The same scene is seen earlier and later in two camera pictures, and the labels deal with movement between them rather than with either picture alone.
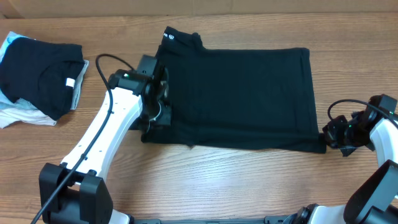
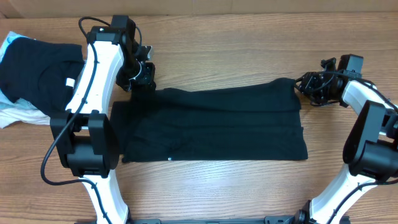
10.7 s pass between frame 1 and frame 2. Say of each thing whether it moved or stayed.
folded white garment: stayed
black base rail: stayed
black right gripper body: moved
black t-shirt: moved
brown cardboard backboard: stayed
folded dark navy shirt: stayed
